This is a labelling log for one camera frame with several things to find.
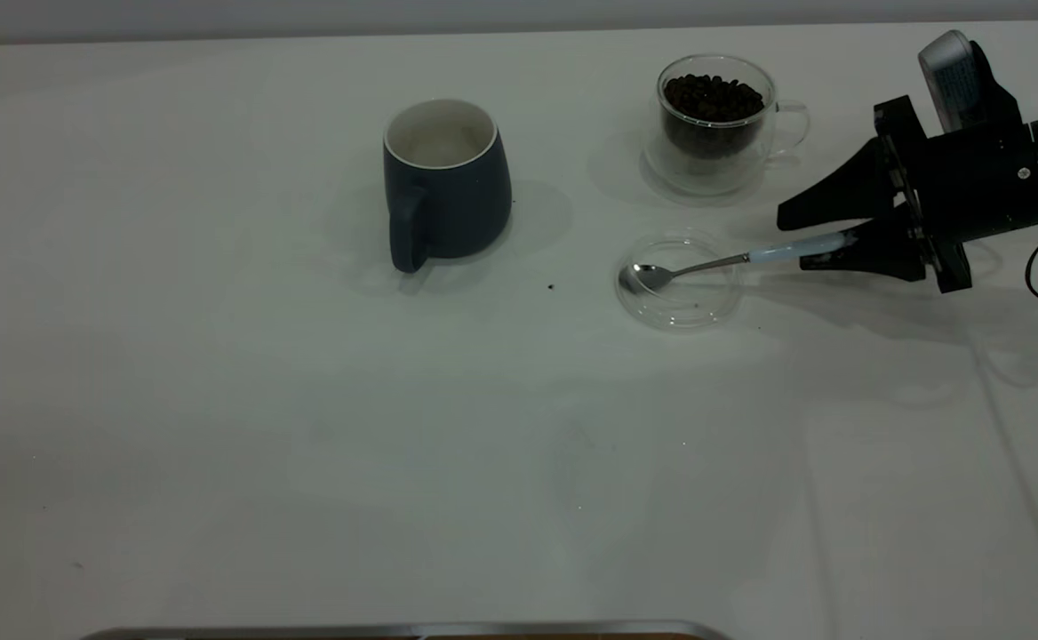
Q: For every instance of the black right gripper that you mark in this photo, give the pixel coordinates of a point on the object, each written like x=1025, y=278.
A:
x=972, y=187

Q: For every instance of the dark grey ceramic mug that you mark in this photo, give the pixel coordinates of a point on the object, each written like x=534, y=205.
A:
x=461, y=209

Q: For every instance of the dark coffee beans pile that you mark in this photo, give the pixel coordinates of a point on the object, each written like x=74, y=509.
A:
x=713, y=100

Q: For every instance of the clear round glass saucer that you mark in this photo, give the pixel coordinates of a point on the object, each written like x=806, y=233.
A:
x=683, y=311

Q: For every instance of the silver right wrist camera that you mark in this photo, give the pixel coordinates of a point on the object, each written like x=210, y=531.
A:
x=959, y=84

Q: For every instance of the clear double-wall glass cup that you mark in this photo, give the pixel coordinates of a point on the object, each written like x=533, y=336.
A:
x=706, y=173

